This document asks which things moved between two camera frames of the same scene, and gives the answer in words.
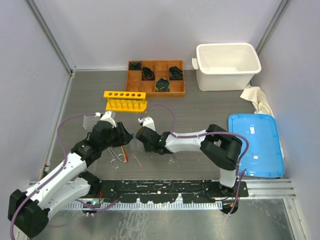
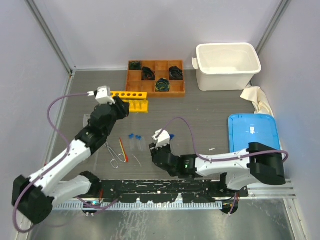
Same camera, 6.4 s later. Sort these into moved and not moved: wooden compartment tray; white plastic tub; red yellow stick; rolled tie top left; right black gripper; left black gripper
Moved: left black gripper; right black gripper
Not moved: wooden compartment tray; red yellow stick; rolled tie top left; white plastic tub
